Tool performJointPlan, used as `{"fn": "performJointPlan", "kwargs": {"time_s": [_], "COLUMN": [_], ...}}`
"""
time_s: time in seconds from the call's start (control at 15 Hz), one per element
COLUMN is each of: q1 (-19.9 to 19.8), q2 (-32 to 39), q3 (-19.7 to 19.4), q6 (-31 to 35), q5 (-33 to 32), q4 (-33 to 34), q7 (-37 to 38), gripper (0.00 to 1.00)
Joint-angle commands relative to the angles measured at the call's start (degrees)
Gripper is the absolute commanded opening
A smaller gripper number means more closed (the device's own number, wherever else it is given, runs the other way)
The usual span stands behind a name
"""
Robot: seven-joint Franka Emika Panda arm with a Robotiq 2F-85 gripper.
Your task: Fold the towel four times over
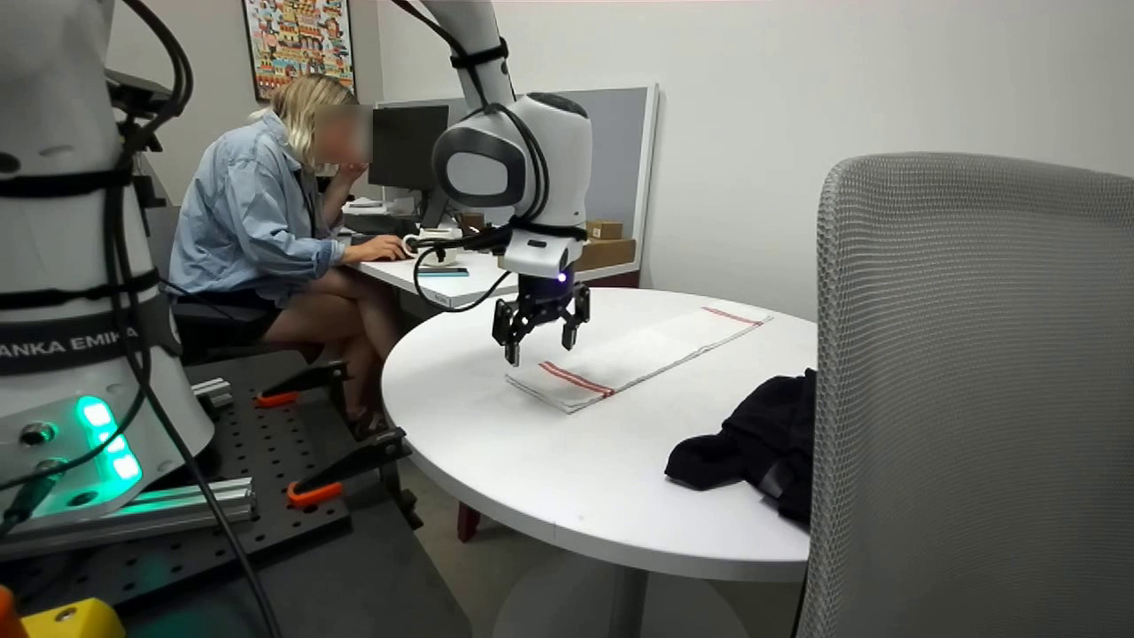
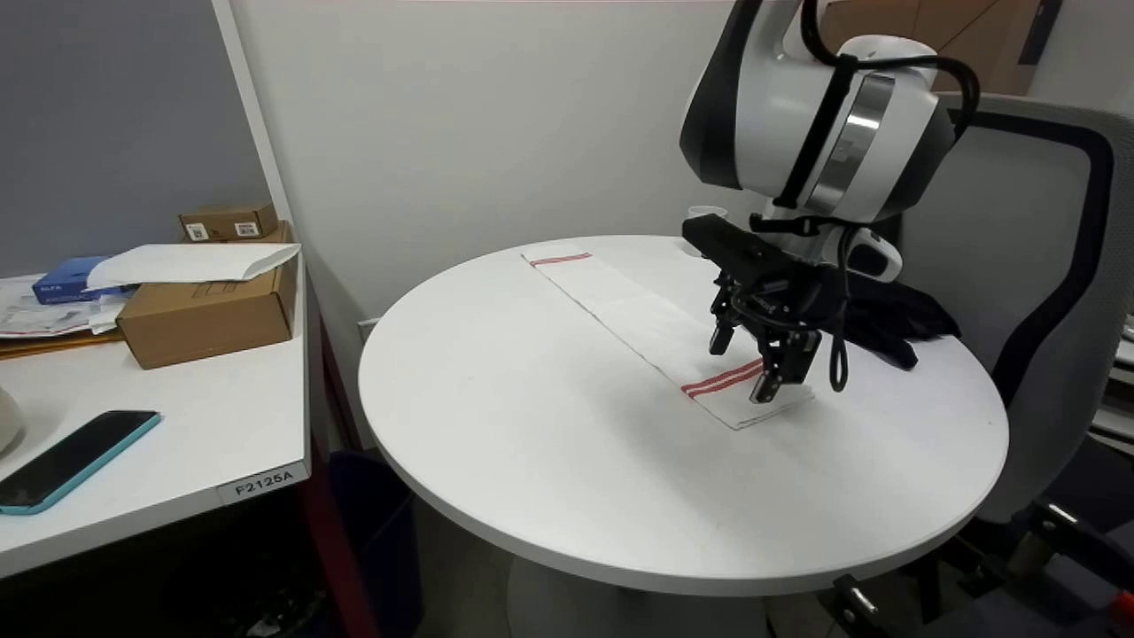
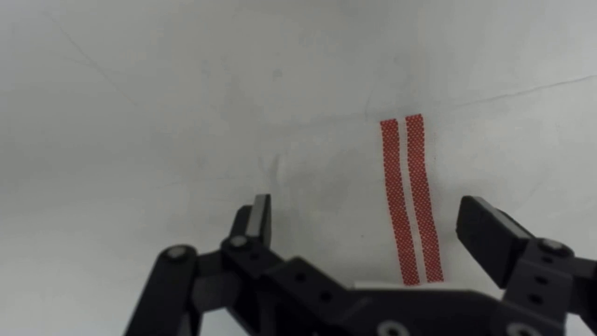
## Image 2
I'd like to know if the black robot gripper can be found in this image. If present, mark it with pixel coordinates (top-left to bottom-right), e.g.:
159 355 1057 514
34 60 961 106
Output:
703 236 855 407

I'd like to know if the white towel with red stripes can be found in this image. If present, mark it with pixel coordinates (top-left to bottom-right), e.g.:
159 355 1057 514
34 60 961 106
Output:
519 239 816 434

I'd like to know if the black crumpled cloth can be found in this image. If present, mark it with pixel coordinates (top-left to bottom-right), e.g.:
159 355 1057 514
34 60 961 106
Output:
825 274 962 373

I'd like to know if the grey mesh office chair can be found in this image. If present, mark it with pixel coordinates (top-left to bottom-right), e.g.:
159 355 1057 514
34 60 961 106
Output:
825 88 1134 638

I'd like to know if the tall brown cardboard sheet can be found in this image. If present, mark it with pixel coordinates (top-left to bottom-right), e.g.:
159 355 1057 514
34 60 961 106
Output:
811 0 1065 98

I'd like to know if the dark red bar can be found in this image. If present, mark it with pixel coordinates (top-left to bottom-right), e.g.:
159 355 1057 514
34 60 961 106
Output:
296 472 383 638

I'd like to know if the small labelled cardboard box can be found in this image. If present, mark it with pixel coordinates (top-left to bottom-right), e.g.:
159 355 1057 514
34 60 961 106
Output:
177 202 296 248

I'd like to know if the white office desk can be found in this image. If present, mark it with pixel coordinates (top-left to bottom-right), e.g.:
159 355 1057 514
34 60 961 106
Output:
0 239 320 581

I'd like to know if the brown cardboard box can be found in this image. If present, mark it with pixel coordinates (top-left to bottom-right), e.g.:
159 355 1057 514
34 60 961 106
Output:
115 252 302 373

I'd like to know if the white paper envelope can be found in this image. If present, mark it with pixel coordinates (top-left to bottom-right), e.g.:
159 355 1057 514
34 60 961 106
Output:
80 239 302 295

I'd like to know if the grey-blue desk partition panel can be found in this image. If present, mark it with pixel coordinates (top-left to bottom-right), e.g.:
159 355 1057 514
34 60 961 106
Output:
0 0 296 278

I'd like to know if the blue flat packet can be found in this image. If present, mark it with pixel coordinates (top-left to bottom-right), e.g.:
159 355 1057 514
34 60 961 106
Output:
27 252 119 307

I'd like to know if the smartphone in teal case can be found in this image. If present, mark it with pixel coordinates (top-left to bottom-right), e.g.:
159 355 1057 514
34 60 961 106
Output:
0 407 166 516

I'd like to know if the pile of printed papers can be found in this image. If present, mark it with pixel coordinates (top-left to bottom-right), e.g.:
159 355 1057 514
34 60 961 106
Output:
0 274 132 346

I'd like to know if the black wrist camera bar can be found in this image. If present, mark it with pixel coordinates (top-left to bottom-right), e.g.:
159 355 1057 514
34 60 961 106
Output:
679 208 773 267

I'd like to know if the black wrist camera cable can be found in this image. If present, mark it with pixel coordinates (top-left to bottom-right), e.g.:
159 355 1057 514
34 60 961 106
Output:
773 0 985 399

